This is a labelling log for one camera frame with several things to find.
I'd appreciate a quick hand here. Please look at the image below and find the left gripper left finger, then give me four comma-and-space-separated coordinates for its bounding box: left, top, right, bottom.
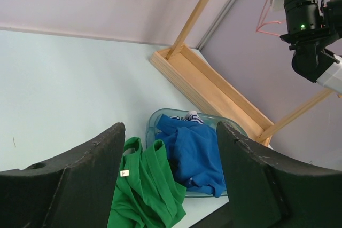
1, 123, 126, 227

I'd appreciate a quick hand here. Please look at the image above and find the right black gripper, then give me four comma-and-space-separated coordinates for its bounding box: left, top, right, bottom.
284, 0, 326, 35

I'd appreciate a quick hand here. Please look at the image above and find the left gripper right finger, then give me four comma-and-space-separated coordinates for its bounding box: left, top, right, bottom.
215, 121, 342, 228

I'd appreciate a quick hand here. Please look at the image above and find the pink hanger of blue top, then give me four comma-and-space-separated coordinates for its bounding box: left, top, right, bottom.
255, 0, 285, 37

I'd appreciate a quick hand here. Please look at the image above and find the green tank top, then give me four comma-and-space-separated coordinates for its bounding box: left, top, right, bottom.
107, 137, 186, 227

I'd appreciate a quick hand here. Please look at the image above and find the blue white striped tank top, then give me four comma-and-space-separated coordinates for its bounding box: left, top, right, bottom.
170, 111, 205, 124

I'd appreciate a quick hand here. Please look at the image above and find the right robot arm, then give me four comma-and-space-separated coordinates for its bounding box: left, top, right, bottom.
280, 0, 341, 93

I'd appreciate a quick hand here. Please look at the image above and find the teal plastic tub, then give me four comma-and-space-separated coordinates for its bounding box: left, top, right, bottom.
145, 108, 247, 198

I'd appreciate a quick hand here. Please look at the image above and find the wooden clothes rack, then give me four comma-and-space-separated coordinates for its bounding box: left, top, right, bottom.
150, 0, 333, 146

